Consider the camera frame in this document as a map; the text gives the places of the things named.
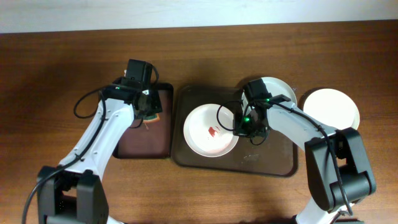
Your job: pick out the large brown serving tray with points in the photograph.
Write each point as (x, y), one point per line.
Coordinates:
(277, 156)

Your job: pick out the small black water tray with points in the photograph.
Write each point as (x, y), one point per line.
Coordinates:
(151, 140)

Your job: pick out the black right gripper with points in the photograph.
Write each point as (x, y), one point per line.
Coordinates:
(260, 133)

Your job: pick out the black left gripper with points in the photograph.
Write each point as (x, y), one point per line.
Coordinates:
(155, 99)

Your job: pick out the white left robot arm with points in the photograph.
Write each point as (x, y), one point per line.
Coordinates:
(73, 192)

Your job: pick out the pink plate with red stain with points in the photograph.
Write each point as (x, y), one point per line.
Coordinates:
(207, 130)

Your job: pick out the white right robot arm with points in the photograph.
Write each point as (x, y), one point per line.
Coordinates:
(338, 169)

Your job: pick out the pale green stained plate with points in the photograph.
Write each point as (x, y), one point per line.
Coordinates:
(281, 92)

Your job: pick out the cream plate with red stain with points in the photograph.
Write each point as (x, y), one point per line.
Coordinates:
(333, 108)

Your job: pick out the green and orange sponge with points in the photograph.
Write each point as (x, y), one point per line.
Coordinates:
(152, 118)

